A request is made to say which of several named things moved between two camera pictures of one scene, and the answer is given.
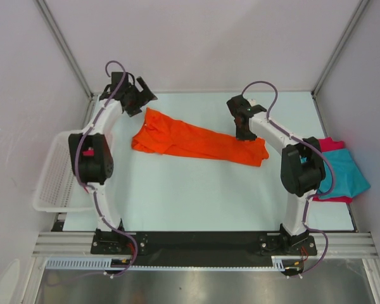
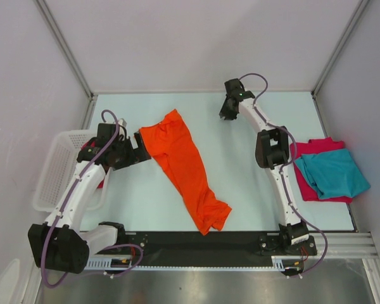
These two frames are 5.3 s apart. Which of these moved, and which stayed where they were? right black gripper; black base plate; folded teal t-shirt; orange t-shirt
Moved: right black gripper; orange t-shirt
Stayed: black base plate; folded teal t-shirt
